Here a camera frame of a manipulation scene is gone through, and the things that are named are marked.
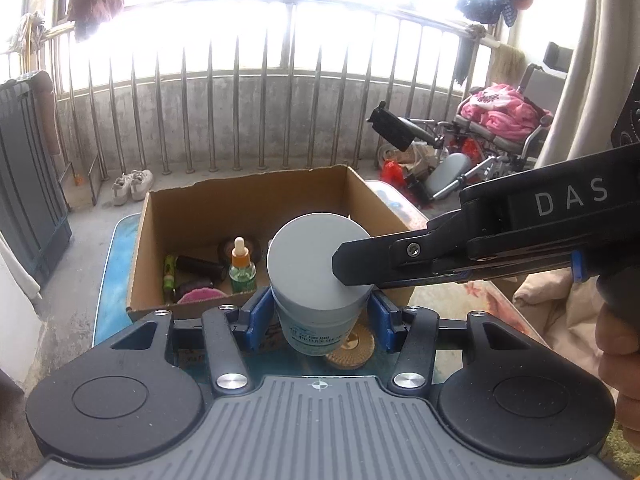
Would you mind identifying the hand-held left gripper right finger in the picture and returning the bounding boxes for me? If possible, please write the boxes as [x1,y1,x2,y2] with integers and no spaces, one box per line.
[369,290,531,393]

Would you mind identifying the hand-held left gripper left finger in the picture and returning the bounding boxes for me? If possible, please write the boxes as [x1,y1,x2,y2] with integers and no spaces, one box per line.
[109,287,273,395]

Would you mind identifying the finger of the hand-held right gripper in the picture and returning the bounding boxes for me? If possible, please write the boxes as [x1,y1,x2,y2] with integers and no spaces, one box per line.
[331,209,586,291]

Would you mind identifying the green dropper bottle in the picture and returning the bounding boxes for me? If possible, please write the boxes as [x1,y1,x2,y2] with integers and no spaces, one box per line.
[228,236,257,293]

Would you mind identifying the white pill bottle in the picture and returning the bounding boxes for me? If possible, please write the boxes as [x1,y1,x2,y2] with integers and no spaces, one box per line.
[266,212,375,357]

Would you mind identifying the pink plastic lid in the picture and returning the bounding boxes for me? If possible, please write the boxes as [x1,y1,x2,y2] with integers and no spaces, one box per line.
[177,284,227,306]

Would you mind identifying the brown round container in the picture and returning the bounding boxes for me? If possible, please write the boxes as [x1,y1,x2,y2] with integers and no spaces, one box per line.
[218,238,262,266]

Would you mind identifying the black cylinder tube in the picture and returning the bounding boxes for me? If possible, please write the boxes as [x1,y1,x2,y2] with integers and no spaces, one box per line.
[176,255,227,282]

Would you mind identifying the brown cardboard box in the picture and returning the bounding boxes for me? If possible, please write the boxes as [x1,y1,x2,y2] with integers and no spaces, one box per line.
[125,164,431,323]

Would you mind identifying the person's right hand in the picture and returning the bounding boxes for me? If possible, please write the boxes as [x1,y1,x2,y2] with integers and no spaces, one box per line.
[595,304,640,441]

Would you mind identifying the red plastic bag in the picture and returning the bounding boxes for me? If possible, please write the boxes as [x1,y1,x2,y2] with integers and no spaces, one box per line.
[380,159,407,187]

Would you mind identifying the grey padded seat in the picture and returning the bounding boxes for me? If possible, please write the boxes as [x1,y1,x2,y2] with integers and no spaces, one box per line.
[429,152,473,202]

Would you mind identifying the pink clothes pile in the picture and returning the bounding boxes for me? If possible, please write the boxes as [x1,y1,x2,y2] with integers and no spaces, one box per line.
[460,82,553,141]

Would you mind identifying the beige blanket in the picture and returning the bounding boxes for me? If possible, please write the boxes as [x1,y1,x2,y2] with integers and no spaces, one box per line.
[512,260,640,411]

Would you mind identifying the folding wheelchair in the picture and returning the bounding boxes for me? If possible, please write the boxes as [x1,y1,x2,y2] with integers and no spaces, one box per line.
[367,42,576,201]

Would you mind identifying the beige hanging towel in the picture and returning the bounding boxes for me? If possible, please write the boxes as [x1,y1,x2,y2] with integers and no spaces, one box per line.
[487,42,523,86]

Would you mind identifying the light curtain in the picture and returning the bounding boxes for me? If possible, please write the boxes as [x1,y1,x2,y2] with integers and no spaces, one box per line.
[535,0,640,171]

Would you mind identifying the white sneaker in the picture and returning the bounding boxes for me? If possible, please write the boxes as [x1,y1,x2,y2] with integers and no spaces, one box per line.
[129,169,154,202]
[111,174,133,207]

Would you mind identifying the metal balcony railing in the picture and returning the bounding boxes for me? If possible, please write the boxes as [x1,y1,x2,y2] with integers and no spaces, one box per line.
[7,0,501,176]

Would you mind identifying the grey cabinet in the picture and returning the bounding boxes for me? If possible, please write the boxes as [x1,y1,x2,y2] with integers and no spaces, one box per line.
[0,72,73,286]

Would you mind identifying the tan hanging cloth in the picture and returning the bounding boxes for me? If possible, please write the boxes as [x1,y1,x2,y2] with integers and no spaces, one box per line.
[32,71,61,156]

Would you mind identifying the hanging reddish clothes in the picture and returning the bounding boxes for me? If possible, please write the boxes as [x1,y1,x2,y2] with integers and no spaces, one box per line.
[40,0,126,43]

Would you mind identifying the metal wire rack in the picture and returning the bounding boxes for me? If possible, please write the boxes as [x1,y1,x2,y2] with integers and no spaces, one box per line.
[60,154,103,207]

